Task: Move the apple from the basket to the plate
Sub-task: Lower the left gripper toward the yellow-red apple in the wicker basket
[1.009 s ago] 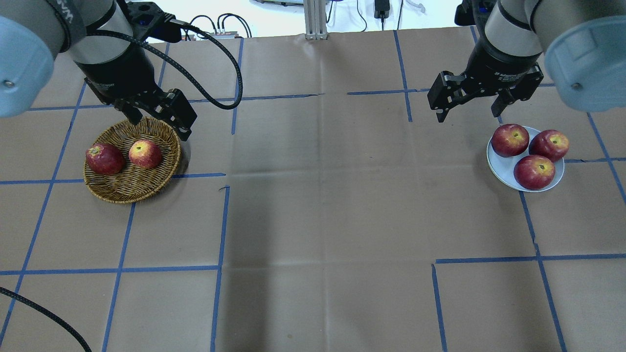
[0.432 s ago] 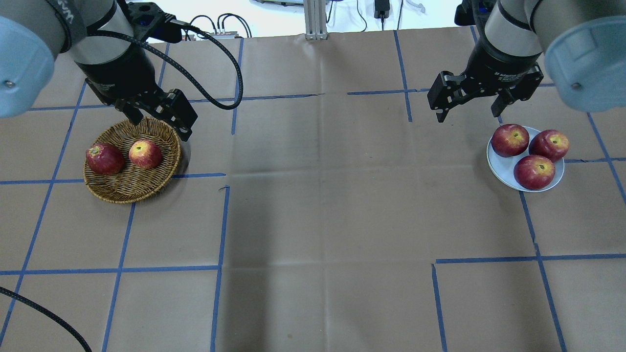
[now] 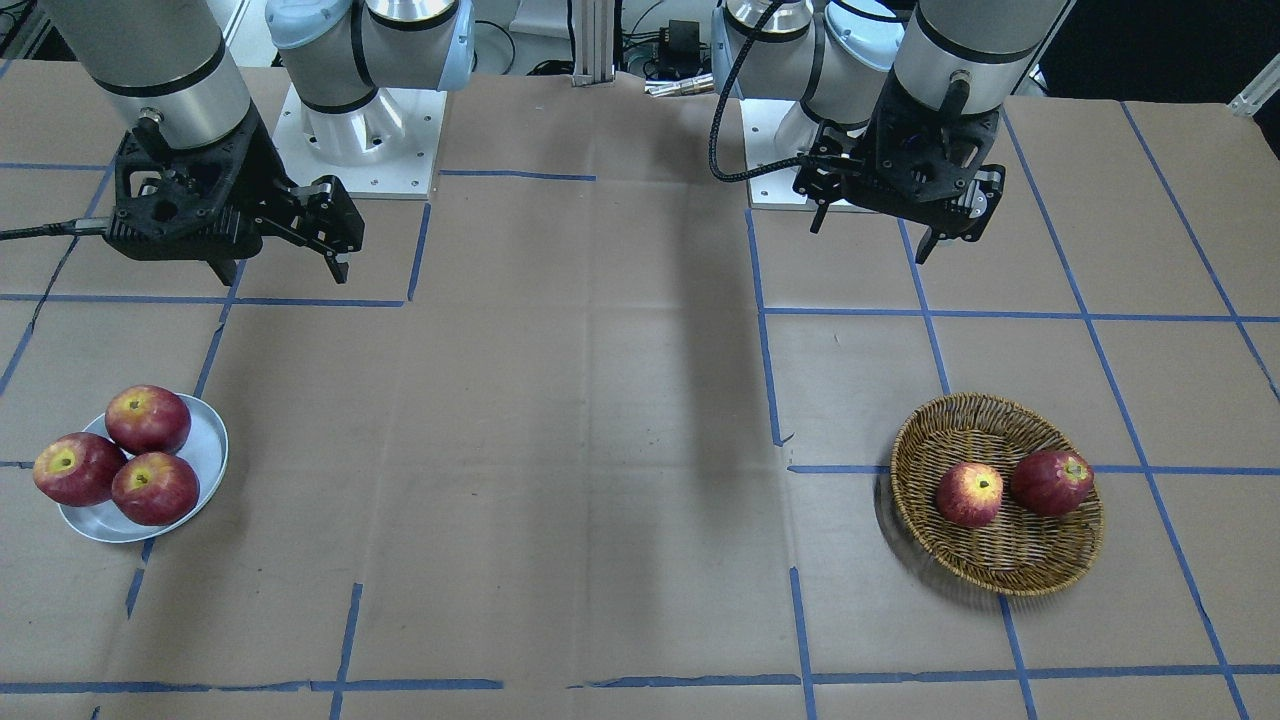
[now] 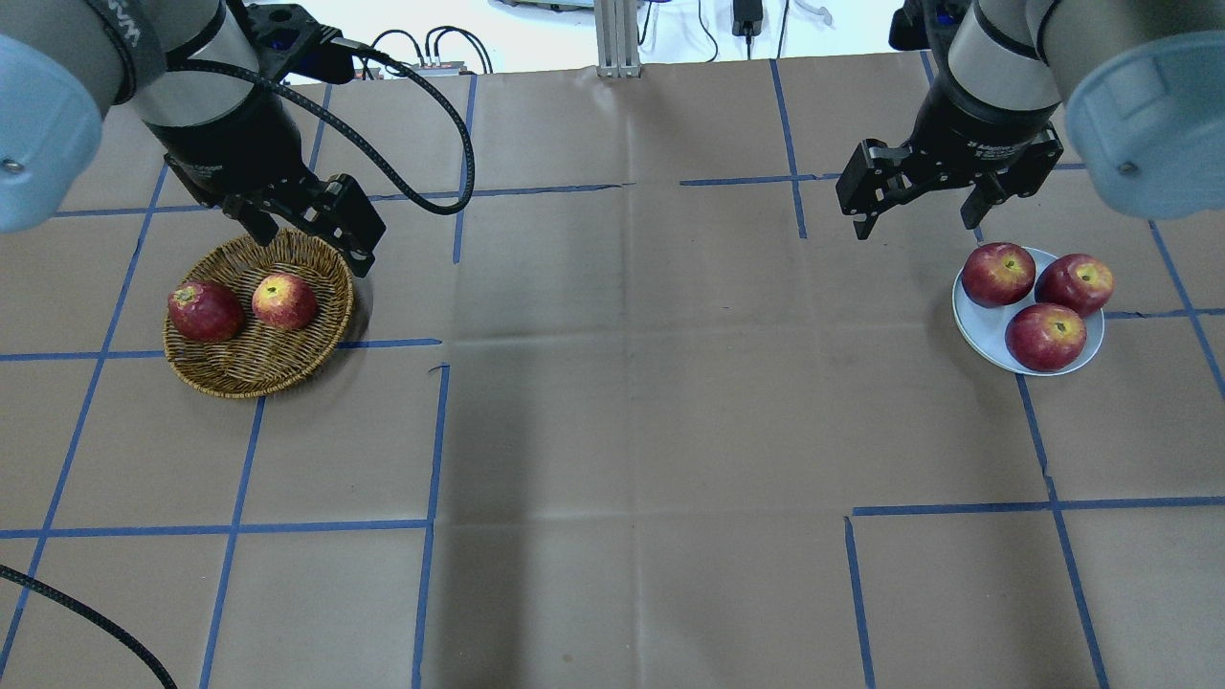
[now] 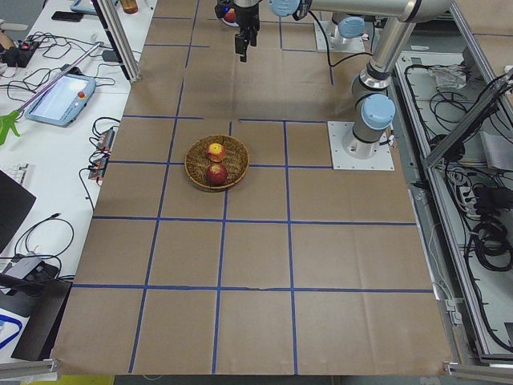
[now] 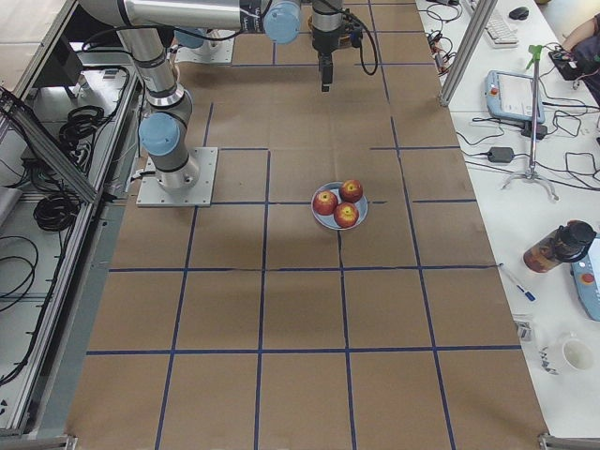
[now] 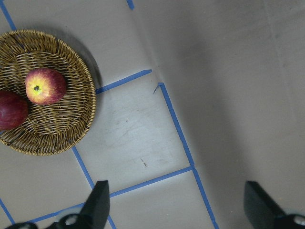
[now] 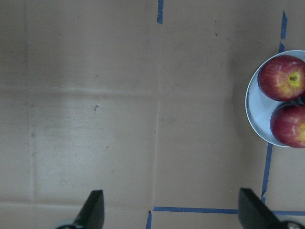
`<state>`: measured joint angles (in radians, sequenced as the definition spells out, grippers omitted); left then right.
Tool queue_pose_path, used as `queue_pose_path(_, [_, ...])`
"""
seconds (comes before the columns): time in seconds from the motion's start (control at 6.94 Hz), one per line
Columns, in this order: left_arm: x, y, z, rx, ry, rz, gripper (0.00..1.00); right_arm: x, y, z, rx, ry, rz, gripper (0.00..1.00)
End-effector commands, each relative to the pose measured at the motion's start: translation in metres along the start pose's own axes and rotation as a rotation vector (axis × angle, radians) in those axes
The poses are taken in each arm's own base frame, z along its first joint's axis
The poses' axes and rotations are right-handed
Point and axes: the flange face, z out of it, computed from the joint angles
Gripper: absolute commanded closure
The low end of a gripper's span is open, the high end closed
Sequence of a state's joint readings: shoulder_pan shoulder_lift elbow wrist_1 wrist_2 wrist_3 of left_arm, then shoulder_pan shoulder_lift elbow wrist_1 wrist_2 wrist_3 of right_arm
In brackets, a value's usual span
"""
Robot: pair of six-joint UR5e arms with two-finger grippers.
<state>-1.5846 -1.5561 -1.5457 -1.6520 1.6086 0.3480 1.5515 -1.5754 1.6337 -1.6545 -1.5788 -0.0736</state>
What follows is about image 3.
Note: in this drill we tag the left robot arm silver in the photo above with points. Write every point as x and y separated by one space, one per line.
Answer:
835 56

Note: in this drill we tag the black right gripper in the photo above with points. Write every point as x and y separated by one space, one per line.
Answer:
266 163

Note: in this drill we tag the red apple plate front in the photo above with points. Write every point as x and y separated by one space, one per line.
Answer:
155 489

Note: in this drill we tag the aluminium frame post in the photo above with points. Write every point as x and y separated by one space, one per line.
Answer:
593 27

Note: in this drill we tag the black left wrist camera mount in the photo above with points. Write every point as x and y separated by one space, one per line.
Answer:
927 154

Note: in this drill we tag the red yellow apple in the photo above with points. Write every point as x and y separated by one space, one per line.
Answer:
970 494

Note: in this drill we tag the light blue plate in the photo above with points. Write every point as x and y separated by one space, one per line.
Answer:
206 450

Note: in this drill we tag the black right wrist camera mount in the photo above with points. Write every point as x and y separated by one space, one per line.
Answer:
206 204

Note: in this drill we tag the dark red apple in basket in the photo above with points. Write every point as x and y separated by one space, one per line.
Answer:
1051 482

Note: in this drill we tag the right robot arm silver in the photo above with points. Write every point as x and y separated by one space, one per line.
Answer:
171 57

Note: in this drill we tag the red apple plate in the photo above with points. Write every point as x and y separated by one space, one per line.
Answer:
78 470
144 419
155 489

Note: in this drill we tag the black power adapter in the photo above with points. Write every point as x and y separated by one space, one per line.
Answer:
679 48

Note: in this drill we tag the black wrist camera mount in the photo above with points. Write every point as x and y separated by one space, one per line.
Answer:
927 154
206 204

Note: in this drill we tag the red apple plate back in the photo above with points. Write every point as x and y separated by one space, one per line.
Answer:
144 419

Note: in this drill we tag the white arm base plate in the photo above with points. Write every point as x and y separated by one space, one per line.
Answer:
775 130
400 150

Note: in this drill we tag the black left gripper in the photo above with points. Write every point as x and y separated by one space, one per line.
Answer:
983 197

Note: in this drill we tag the woven wicker basket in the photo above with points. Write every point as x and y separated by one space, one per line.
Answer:
1020 553

